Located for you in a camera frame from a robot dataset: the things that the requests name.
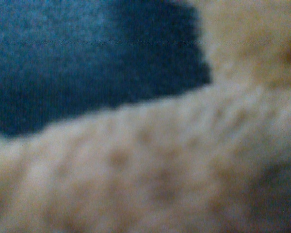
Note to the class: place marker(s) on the brown teddy bear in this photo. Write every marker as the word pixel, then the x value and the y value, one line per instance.
pixel 214 160

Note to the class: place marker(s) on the black tablecloth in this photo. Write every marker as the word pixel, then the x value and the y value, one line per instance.
pixel 60 58

